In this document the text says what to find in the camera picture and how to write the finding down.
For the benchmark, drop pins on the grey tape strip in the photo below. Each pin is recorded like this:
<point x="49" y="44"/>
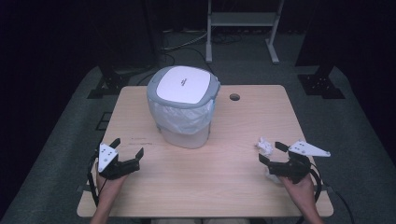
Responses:
<point x="81" y="188"/>

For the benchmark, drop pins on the black stand base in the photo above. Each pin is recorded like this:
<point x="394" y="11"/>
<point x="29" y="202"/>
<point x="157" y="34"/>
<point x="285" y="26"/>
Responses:
<point x="107" y="85"/>
<point x="320" y="85"/>

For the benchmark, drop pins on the white and grey trash bin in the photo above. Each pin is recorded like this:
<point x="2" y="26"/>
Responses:
<point x="183" y="84"/>

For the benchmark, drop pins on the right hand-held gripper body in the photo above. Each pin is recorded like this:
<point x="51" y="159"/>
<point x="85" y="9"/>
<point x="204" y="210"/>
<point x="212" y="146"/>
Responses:
<point x="294" y="169"/>

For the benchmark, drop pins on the white metal stand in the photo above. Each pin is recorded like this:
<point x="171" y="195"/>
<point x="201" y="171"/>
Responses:
<point x="243" y="18"/>

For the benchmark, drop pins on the person's right hand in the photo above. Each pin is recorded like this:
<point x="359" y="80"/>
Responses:
<point x="302" y="193"/>

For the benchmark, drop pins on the person's left hand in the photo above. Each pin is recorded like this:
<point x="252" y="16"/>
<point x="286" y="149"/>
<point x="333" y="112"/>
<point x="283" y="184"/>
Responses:
<point x="107" y="188"/>

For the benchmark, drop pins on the dark floor outlet box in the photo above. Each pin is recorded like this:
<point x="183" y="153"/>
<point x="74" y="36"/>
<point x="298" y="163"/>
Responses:
<point x="103" y="121"/>

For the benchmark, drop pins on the white paper ball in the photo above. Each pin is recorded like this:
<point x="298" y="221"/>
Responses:
<point x="264" y="145"/>
<point x="273" y="178"/>

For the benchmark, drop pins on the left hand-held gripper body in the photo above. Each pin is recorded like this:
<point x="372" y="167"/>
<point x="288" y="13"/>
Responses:
<point x="107" y="157"/>

